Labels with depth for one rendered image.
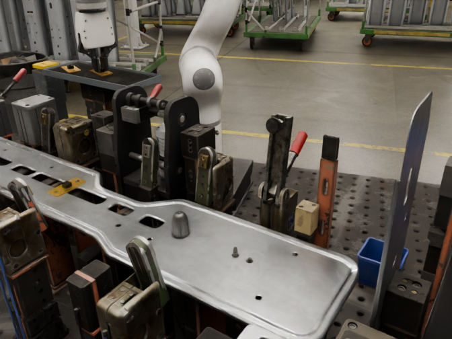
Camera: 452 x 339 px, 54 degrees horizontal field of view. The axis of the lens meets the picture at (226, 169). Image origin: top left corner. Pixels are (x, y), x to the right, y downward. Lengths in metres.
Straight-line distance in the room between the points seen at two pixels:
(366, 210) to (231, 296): 0.90
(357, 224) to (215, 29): 0.74
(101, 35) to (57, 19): 4.25
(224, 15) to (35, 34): 4.58
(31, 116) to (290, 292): 0.90
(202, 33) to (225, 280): 0.85
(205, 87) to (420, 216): 0.80
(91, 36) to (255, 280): 0.87
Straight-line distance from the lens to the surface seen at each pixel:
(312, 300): 0.74
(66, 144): 1.25
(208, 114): 1.41
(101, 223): 0.94
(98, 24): 1.37
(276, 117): 0.84
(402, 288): 0.67
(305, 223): 0.84
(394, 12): 7.70
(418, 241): 1.47
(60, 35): 5.63
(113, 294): 0.70
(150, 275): 0.69
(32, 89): 3.89
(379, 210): 1.57
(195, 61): 1.32
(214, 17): 1.35
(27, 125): 1.37
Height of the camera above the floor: 1.50
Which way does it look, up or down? 27 degrees down
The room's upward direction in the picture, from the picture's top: 1 degrees counter-clockwise
